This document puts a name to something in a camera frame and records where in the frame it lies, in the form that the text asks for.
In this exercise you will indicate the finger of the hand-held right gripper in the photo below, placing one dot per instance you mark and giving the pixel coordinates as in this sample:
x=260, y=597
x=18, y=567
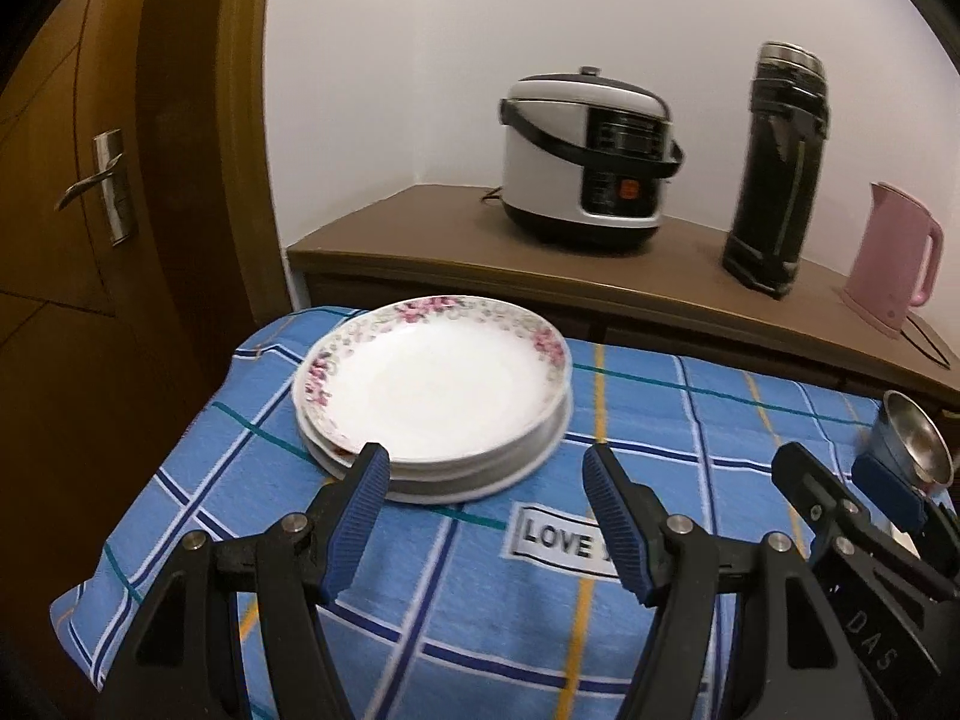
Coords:
x=885, y=491
x=810, y=484

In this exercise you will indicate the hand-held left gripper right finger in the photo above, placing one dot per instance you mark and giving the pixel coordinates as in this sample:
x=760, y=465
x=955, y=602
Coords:
x=615, y=517

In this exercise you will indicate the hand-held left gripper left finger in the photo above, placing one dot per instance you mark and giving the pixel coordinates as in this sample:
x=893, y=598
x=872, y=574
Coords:
x=360, y=510

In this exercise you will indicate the red flower white plate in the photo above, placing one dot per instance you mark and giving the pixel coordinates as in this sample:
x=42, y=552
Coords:
x=334, y=451

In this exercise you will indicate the stainless steel bowl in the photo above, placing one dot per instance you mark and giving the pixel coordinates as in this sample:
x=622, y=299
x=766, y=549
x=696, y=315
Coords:
x=900, y=427

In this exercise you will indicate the plain white plate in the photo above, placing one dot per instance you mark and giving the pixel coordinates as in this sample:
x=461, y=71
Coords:
x=465, y=493

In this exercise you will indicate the floral rim white plate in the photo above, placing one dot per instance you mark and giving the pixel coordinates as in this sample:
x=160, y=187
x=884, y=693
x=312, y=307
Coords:
x=442, y=382

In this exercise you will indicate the blue plaid tablecloth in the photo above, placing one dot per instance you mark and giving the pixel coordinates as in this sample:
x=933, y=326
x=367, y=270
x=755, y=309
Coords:
x=480, y=615

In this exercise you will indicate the pink electric kettle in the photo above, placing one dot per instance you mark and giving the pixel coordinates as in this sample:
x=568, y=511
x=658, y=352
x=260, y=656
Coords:
x=892, y=262

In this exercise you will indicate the brown wooden cabinet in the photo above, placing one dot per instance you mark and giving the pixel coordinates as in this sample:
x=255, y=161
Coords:
x=450, y=240

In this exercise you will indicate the black thermos flask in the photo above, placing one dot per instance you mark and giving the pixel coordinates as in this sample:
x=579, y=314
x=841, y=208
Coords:
x=772, y=187

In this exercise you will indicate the silver black rice cooker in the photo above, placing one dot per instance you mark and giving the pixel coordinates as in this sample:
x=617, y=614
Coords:
x=547, y=165

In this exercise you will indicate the wooden room door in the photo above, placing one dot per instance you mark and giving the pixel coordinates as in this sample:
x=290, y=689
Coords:
x=45, y=105

